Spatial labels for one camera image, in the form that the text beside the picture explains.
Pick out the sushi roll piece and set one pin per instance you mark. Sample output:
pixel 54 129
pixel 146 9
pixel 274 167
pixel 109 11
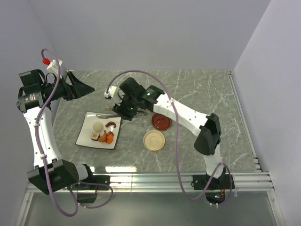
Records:
pixel 95 136

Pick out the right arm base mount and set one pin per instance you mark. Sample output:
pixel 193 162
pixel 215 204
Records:
pixel 216 191

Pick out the white square plate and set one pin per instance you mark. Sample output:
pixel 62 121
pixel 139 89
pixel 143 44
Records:
pixel 86 131

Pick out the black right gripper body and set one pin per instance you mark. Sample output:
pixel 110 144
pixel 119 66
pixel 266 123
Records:
pixel 127 108

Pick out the dark red sausage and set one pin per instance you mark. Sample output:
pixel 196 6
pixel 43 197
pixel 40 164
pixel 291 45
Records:
pixel 111 123

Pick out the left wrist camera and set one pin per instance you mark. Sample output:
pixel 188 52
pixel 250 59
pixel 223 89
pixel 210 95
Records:
pixel 51 66

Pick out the white rice ball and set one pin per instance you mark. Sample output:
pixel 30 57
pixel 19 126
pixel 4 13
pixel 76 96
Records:
pixel 97 126

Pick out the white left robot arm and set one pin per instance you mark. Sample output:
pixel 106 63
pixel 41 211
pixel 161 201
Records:
pixel 50 170

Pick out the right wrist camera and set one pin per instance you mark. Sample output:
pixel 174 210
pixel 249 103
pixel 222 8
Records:
pixel 112 92

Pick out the orange fried chicken piece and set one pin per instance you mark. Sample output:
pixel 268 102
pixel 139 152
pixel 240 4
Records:
pixel 110 137

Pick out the metal serving tongs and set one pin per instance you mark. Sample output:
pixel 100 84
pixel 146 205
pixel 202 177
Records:
pixel 140 112

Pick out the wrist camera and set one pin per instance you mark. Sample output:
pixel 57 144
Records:
pixel 51 66
pixel 112 92

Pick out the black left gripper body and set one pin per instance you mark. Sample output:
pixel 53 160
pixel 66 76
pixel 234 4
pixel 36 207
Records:
pixel 66 92

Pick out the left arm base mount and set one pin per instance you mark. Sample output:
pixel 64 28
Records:
pixel 87 191

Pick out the orange fried shrimp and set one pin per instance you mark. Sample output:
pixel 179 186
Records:
pixel 103 137

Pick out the red round lid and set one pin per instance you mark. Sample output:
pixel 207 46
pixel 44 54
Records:
pixel 161 122

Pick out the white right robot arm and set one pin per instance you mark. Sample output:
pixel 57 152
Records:
pixel 131 96

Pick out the beige round lid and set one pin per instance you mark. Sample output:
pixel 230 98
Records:
pixel 154 140

